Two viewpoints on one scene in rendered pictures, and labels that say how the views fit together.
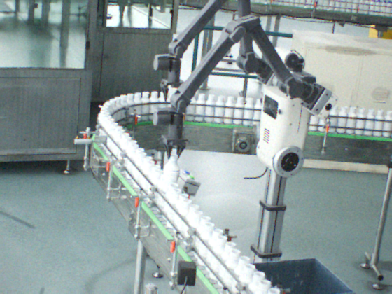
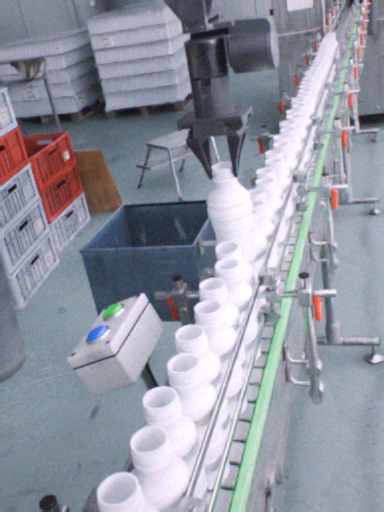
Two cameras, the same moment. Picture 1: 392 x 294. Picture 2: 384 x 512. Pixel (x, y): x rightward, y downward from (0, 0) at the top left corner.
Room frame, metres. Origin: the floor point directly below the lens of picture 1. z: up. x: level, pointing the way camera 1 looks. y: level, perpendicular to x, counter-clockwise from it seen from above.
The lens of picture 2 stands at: (3.94, 0.66, 1.56)
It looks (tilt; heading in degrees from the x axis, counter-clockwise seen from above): 25 degrees down; 223
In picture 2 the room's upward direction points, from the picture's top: 11 degrees counter-clockwise
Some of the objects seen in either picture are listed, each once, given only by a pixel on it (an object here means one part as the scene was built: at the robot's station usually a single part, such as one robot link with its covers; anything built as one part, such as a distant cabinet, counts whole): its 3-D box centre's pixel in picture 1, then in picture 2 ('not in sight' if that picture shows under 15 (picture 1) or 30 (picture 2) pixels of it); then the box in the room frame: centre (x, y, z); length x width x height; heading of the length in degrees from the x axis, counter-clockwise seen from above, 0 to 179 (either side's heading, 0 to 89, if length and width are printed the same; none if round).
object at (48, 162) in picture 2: not in sight; (28, 162); (1.68, -2.82, 0.55); 0.61 x 0.41 x 0.22; 27
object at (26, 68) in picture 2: not in sight; (30, 74); (0.25, -4.54, 0.85); 0.36 x 0.12 x 0.27; 114
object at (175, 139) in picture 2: not in sight; (176, 160); (0.55, -2.54, 0.21); 0.61 x 0.47 x 0.41; 77
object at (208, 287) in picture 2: (155, 183); (220, 334); (3.39, 0.17, 1.08); 0.06 x 0.06 x 0.17
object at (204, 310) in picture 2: (148, 178); (217, 359); (3.44, 0.20, 1.08); 0.06 x 0.06 x 0.17
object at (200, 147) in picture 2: (175, 148); (215, 148); (3.24, 0.09, 1.31); 0.07 x 0.07 x 0.09; 24
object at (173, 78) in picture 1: (173, 77); not in sight; (3.70, 0.14, 1.51); 0.10 x 0.07 x 0.07; 114
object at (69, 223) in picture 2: not in sight; (46, 223); (1.68, -2.82, 0.11); 0.61 x 0.41 x 0.22; 27
